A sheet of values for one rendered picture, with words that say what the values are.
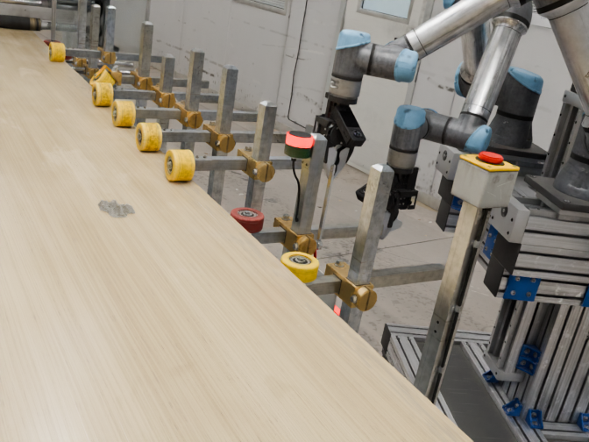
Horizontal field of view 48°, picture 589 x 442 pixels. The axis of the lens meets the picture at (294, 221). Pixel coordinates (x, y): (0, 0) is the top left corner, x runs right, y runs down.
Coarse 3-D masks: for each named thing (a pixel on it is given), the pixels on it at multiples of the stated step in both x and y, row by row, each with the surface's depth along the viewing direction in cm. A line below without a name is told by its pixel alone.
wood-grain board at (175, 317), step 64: (0, 64) 266; (64, 64) 287; (0, 128) 188; (64, 128) 199; (128, 128) 210; (0, 192) 146; (64, 192) 152; (128, 192) 159; (192, 192) 166; (0, 256) 119; (64, 256) 123; (128, 256) 127; (192, 256) 132; (256, 256) 137; (0, 320) 101; (64, 320) 103; (128, 320) 106; (192, 320) 110; (256, 320) 113; (320, 320) 116; (0, 384) 87; (64, 384) 89; (128, 384) 91; (192, 384) 94; (256, 384) 96; (320, 384) 99; (384, 384) 101
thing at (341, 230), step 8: (328, 224) 172; (336, 224) 173; (344, 224) 174; (352, 224) 175; (256, 232) 159; (264, 232) 160; (272, 232) 161; (280, 232) 162; (312, 232) 167; (328, 232) 170; (336, 232) 171; (344, 232) 172; (352, 232) 174; (264, 240) 161; (272, 240) 162; (280, 240) 163
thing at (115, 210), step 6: (102, 204) 147; (108, 204) 147; (114, 204) 147; (120, 204) 148; (126, 204) 148; (108, 210) 145; (114, 210) 145; (120, 210) 144; (126, 210) 146; (132, 210) 147; (114, 216) 144; (120, 216) 144; (126, 216) 145
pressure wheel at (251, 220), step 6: (234, 210) 157; (240, 210) 158; (246, 210) 157; (252, 210) 159; (258, 210) 159; (234, 216) 154; (240, 216) 154; (246, 216) 156; (252, 216) 157; (258, 216) 156; (240, 222) 154; (246, 222) 153; (252, 222) 154; (258, 222) 155; (246, 228) 154; (252, 228) 154; (258, 228) 155
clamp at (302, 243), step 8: (280, 224) 165; (288, 224) 165; (288, 232) 162; (288, 240) 162; (296, 240) 159; (304, 240) 158; (312, 240) 159; (288, 248) 162; (296, 248) 159; (304, 248) 159; (312, 248) 160
